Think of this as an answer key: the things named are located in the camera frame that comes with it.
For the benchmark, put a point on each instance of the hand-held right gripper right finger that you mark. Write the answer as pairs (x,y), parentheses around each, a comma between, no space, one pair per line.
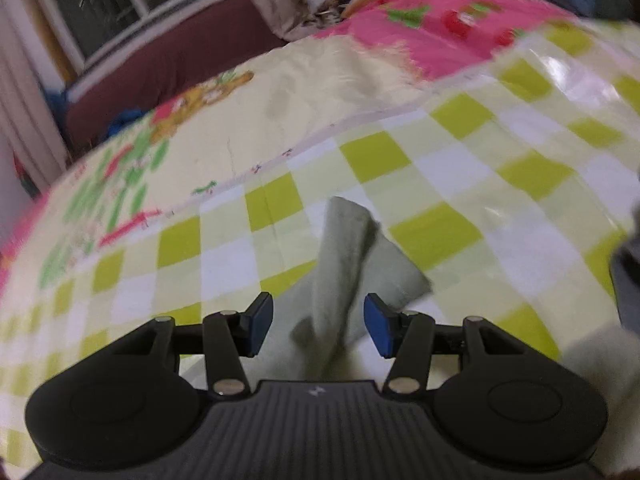
(378,327)

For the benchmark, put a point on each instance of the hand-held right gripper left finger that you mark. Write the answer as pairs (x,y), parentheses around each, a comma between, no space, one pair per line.
(259,325)

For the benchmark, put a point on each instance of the yellow-green checked sheet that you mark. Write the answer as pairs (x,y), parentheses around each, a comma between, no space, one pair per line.
(450,240)

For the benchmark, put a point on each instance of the cartoon printed bed sheet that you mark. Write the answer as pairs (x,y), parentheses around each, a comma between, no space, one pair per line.
(310,90)

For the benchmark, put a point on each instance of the dark grey cloth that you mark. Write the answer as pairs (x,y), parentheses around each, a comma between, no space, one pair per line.
(627,280)

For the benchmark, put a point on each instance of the patterned crumpled cloth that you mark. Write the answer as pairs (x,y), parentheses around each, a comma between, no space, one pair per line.
(325,7)

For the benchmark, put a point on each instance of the barred sliding window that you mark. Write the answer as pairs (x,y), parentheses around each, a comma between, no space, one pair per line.
(100,5)

